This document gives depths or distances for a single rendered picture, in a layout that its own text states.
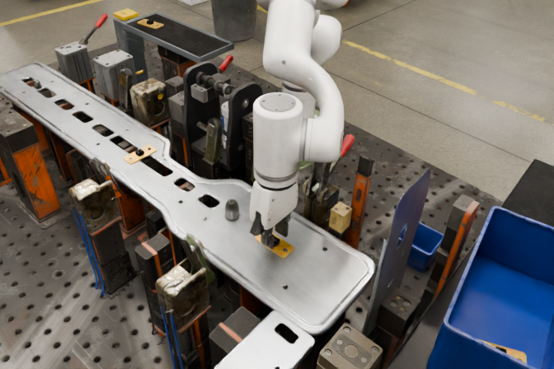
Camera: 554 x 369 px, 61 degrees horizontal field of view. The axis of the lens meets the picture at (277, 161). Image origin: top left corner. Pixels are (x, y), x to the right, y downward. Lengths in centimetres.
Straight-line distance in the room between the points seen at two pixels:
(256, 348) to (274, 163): 32
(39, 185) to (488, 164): 247
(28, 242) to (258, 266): 81
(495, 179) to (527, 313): 209
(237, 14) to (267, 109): 346
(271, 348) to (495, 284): 44
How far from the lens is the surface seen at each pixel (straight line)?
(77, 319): 136
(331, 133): 80
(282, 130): 78
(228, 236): 104
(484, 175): 304
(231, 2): 418
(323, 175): 102
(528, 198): 125
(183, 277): 92
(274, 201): 89
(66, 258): 150
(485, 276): 102
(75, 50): 176
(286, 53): 86
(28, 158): 150
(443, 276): 100
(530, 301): 102
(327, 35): 149
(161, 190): 117
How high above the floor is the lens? 176
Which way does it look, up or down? 38 degrees down
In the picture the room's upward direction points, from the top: 2 degrees clockwise
